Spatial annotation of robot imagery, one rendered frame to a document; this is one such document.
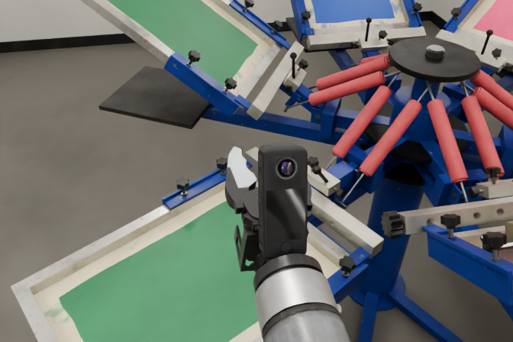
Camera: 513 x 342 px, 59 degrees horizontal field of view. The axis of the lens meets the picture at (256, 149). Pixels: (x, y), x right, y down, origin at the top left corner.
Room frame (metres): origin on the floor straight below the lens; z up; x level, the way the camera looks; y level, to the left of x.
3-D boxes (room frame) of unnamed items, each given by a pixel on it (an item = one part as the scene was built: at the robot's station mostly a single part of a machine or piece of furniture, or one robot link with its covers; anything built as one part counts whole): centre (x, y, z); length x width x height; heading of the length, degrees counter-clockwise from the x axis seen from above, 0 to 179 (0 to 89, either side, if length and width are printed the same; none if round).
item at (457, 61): (1.46, -0.62, 0.67); 0.40 x 0.40 x 1.35
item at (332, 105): (1.46, -0.62, 0.99); 0.82 x 0.79 x 0.12; 10
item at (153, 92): (1.69, 0.01, 0.91); 1.34 x 0.41 x 0.08; 70
